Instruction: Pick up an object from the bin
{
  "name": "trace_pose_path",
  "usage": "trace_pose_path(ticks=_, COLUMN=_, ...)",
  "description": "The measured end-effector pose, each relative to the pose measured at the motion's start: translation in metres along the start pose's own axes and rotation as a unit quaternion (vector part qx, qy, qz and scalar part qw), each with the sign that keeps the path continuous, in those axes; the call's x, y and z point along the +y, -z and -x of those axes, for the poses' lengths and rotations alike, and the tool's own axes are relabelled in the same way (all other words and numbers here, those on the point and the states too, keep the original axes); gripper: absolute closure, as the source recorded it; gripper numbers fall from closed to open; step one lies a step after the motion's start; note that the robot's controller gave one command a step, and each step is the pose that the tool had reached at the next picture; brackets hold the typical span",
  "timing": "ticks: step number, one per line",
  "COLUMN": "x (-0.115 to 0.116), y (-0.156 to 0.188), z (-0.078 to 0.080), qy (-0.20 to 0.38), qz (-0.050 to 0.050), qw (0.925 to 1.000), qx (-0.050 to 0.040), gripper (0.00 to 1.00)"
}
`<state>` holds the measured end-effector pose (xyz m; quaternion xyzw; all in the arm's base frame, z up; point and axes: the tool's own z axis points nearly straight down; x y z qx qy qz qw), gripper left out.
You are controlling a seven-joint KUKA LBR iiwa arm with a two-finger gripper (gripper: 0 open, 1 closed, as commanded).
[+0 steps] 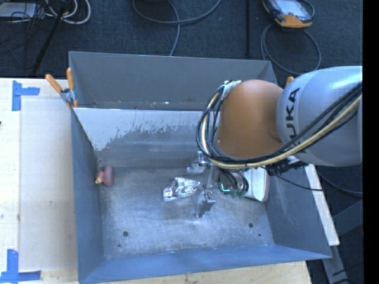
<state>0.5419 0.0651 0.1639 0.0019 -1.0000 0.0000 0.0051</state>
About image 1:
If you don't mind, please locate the crumpled silver foil wrapper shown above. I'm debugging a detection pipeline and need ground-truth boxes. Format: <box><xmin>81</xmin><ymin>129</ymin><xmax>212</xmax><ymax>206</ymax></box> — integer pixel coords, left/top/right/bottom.
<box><xmin>162</xmin><ymin>176</ymin><xmax>202</xmax><ymax>203</ymax></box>

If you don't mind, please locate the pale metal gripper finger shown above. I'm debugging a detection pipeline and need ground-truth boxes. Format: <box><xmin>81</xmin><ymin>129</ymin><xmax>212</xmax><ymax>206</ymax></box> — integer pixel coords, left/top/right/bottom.
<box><xmin>185</xmin><ymin>151</ymin><xmax>208</xmax><ymax>175</ymax></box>
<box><xmin>194</xmin><ymin>189</ymin><xmax>217</xmax><ymax>218</ymax></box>

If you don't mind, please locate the pale wood board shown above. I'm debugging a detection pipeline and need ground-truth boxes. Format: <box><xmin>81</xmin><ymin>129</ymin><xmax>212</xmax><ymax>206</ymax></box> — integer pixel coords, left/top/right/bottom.
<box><xmin>18</xmin><ymin>95</ymin><xmax>78</xmax><ymax>274</ymax></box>

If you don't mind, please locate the grey metal bin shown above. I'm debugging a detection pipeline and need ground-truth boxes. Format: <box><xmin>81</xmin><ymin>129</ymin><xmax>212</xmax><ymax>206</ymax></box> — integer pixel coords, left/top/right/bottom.
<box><xmin>68</xmin><ymin>51</ymin><xmax>333</xmax><ymax>284</ymax></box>

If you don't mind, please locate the red and yellow toy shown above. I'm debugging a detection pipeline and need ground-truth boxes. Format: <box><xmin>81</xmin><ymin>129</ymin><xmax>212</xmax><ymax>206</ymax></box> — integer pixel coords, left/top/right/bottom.
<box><xmin>94</xmin><ymin>165</ymin><xmax>114</xmax><ymax>187</ymax></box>

